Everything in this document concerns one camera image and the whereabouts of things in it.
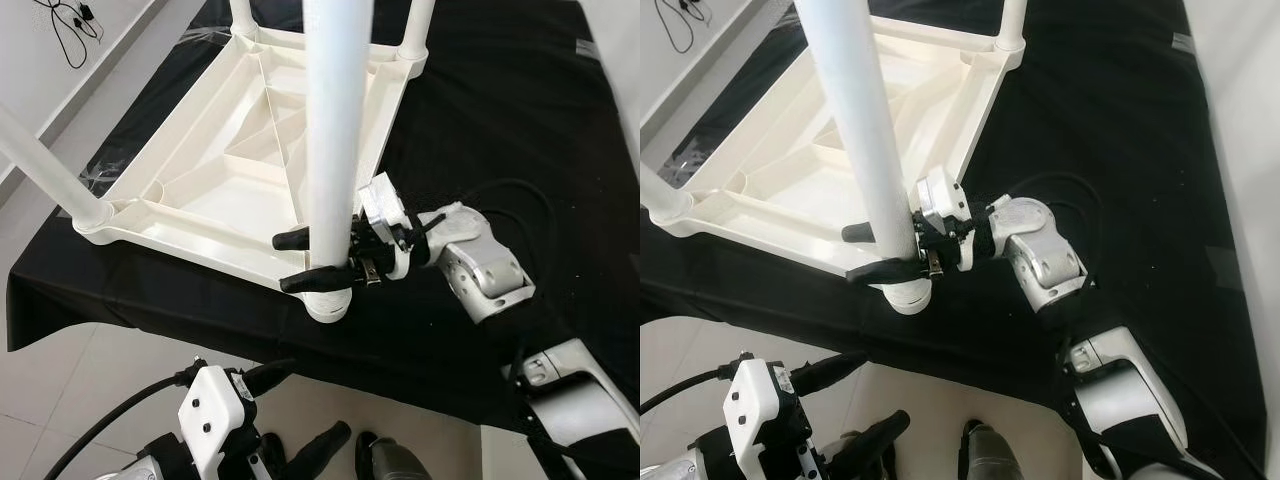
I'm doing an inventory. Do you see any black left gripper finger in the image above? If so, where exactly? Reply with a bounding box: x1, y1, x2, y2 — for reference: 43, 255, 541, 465
292, 428, 353, 479
830, 410, 901, 469
287, 420, 346, 471
838, 418, 913, 479

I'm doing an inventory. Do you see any clear plastic bag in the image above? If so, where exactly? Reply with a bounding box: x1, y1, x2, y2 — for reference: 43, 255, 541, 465
165, 22, 241, 53

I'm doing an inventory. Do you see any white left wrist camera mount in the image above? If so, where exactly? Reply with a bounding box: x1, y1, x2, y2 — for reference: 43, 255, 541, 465
722, 358, 796, 480
178, 365, 246, 480

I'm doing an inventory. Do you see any clear tape patch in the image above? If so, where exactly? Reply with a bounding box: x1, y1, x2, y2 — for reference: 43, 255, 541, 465
665, 145, 716, 186
85, 160, 129, 196

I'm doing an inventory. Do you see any black tablecloth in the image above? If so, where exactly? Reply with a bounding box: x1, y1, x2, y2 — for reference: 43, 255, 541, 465
5, 0, 640, 436
640, 0, 1271, 480

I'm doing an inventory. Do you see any black floor cable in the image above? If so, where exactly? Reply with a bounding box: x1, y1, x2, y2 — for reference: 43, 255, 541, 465
655, 0, 716, 53
30, 0, 106, 71

